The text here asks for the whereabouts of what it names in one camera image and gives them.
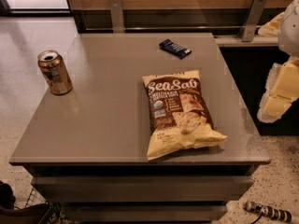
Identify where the black white striped cable connector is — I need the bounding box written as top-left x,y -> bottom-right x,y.
243,201 -> 299,224

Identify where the dark bag with wire basket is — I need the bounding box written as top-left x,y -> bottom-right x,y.
0,181 -> 74,224

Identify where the blue rxbar blueberry bar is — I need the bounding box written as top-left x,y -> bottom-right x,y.
159,39 -> 192,59

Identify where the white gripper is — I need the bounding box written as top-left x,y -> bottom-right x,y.
257,56 -> 299,123

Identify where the grey drawer cabinet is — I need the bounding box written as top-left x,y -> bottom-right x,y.
10,34 -> 270,224

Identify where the sea salt chips bag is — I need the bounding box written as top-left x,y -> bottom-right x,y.
143,70 -> 227,161

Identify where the orange soda can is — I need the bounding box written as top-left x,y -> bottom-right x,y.
37,50 -> 73,95

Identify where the metal bracket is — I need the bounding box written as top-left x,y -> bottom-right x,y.
239,0 -> 267,42
108,0 -> 125,33

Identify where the left metal bracket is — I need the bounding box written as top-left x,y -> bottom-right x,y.
108,0 -> 125,33

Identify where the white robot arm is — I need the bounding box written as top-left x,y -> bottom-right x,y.
257,0 -> 299,123

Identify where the right metal bracket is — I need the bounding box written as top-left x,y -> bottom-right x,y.
239,0 -> 267,42

